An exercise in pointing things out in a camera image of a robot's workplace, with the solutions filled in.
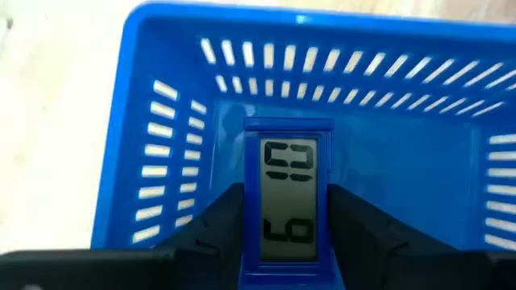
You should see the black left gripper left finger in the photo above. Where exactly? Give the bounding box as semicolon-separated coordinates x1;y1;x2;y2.
154;183;245;290

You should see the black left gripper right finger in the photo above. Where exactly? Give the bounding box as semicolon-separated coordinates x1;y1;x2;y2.
327;183;491;290

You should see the blue digital clock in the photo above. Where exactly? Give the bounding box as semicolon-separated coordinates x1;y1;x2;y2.
238;116;336;290

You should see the blue slotted plastic basket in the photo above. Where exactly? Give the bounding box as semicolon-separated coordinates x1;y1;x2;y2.
89;0;516;290

